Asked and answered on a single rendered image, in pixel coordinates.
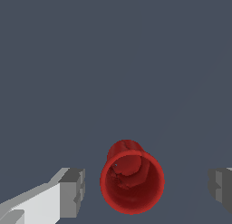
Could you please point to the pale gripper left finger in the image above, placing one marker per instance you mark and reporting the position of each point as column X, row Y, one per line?
column 45, row 200

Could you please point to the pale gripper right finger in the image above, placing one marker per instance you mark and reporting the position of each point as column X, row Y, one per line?
column 222, row 185

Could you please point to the red cup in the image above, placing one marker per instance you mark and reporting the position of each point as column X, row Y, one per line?
column 133, row 185

